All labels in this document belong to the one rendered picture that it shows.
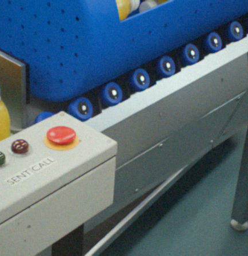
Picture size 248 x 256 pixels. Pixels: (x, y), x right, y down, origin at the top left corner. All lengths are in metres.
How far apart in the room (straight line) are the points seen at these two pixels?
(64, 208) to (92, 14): 0.35
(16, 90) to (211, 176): 1.61
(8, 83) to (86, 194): 0.36
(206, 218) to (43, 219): 1.70
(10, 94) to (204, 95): 0.45
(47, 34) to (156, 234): 1.35
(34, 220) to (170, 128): 0.61
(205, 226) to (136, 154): 1.17
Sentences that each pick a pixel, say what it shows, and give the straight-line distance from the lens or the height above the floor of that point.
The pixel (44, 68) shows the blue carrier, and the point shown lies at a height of 1.02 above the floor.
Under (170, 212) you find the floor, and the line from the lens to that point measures 2.50.
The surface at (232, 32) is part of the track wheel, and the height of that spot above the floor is 0.97.
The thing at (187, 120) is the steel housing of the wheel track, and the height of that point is 0.84.
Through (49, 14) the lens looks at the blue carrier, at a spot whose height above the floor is 1.12.
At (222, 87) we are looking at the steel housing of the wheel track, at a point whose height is 0.86.
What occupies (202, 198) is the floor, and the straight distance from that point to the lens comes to 2.58.
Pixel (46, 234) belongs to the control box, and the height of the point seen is 1.02.
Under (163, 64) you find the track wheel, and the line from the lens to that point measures 1.33.
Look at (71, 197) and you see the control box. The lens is 0.85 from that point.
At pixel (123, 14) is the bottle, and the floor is 1.10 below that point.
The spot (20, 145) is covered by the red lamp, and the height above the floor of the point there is 1.11.
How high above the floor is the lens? 1.59
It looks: 33 degrees down
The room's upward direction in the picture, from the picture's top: 4 degrees clockwise
